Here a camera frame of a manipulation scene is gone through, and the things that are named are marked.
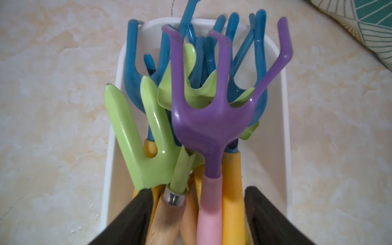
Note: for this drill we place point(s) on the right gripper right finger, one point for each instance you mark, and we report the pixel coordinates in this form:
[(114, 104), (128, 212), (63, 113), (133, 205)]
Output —
[(267, 224)]

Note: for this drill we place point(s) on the white storage box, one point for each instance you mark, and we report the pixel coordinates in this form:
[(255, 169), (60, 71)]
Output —
[(266, 160)]

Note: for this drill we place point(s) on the light green fork wooden handle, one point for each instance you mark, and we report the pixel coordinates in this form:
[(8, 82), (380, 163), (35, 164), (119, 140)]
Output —
[(160, 165)]

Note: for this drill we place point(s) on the teal yellow patterned pillow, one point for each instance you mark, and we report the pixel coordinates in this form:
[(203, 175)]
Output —
[(370, 22)]

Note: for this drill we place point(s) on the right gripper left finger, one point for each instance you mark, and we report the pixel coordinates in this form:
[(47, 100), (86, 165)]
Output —
[(131, 226)]

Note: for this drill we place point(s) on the purple rake pink handle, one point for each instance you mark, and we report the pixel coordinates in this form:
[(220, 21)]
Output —
[(209, 130)]

